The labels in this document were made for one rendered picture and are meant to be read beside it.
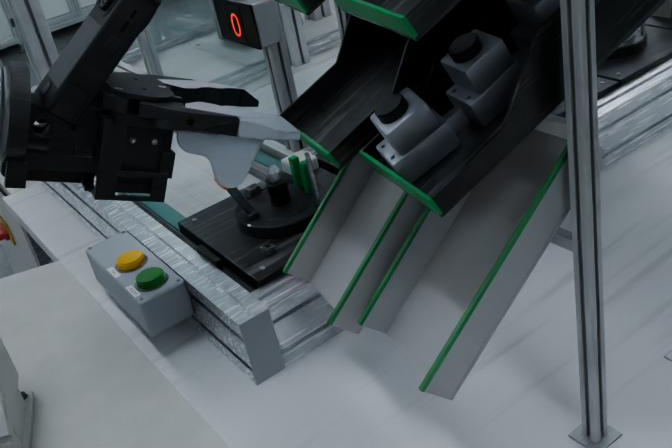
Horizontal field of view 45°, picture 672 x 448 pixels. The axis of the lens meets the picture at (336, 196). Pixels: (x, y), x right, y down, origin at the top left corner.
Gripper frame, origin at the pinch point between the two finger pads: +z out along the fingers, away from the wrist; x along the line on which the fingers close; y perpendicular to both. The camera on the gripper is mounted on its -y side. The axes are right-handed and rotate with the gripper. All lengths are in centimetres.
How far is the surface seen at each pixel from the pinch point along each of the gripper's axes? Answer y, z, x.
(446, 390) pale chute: 24.1, 20.6, 6.9
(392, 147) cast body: 2.9, 13.6, -1.5
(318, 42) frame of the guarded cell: 14, 71, -133
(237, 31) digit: 3, 20, -62
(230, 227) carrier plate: 29, 17, -44
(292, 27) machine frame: 10, 60, -128
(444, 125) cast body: -0.4, 16.6, 1.4
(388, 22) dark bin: -8.7, 7.3, 3.3
